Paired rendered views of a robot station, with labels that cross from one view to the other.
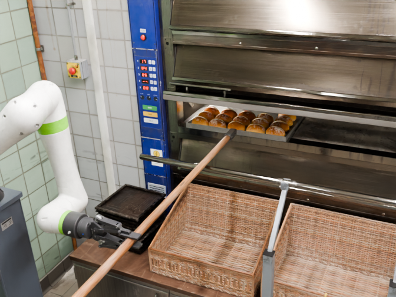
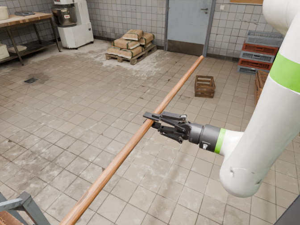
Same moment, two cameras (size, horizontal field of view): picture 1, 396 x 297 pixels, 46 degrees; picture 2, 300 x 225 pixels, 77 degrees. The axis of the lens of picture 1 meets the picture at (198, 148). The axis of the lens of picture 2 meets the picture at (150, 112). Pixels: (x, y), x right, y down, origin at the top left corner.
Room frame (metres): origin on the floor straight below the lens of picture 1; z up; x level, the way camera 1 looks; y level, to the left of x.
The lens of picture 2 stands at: (1.92, 0.25, 1.67)
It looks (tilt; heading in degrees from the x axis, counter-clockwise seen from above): 36 degrees down; 181
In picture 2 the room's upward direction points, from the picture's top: straight up
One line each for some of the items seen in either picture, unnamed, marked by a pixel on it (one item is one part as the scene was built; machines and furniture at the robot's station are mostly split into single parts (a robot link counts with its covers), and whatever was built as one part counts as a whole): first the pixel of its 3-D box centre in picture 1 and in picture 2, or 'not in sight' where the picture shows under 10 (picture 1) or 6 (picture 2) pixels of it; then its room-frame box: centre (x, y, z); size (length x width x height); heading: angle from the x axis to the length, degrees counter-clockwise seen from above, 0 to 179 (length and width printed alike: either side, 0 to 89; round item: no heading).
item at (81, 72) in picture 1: (77, 68); not in sight; (2.59, 0.66, 1.46); 0.10 x 0.07 x 0.10; 64
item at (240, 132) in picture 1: (245, 119); not in sight; (2.38, -0.27, 1.19); 0.55 x 0.36 x 0.03; 64
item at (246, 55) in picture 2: not in sight; (257, 53); (-1.88, 2.32, 0.38); 0.60 x 0.40 x 0.16; 62
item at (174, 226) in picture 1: (217, 235); not in sight; (1.98, -0.08, 0.72); 0.56 x 0.49 x 0.28; 65
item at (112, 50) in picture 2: not in sight; (119, 47); (-2.66, -0.61, 0.22); 0.62 x 0.36 x 0.15; 159
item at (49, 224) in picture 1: (56, 218); (238, 148); (1.47, 0.54, 1.20); 0.14 x 0.13 x 0.11; 65
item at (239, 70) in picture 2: not in sight; (253, 68); (-1.87, 2.33, 0.08); 0.60 x 0.40 x 0.16; 66
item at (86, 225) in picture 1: (93, 229); (189, 131); (1.39, 0.38, 1.20); 0.09 x 0.07 x 0.08; 65
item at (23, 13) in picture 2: not in sight; (24, 13); (-2.91, -2.78, 0.94); 0.32 x 0.30 x 0.07; 64
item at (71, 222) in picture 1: (78, 224); (208, 138); (1.43, 0.45, 1.20); 0.12 x 0.06 x 0.09; 155
